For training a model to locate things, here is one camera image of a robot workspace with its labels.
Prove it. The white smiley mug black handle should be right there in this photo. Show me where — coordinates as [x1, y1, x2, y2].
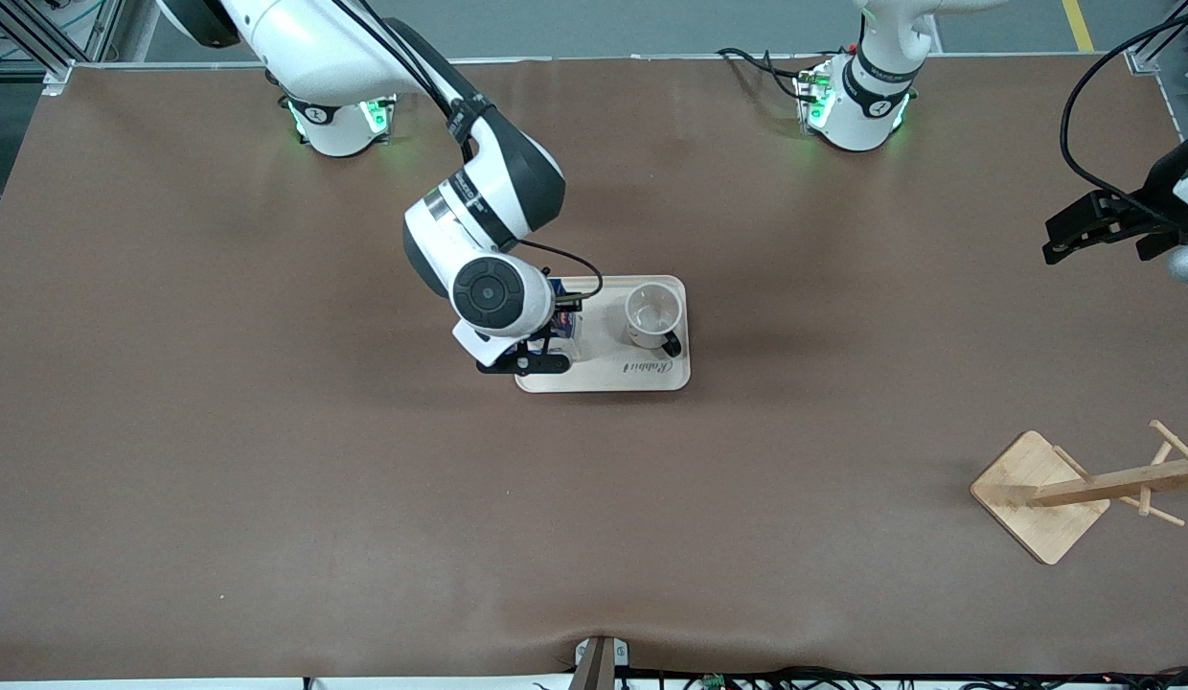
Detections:
[625, 284, 684, 358]

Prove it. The cream rabbit print tray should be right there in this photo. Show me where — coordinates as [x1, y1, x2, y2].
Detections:
[514, 275, 692, 394]

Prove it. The wooden mug tree stand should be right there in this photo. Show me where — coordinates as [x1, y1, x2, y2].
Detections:
[970, 419, 1188, 566]

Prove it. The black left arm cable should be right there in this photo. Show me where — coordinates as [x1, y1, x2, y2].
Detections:
[1060, 8, 1188, 226]

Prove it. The aluminium frame profile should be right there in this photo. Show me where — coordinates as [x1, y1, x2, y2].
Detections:
[1126, 0, 1188, 78]
[0, 0, 126, 92]

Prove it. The black left base cable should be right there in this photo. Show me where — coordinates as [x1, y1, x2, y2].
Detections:
[716, 46, 830, 102]

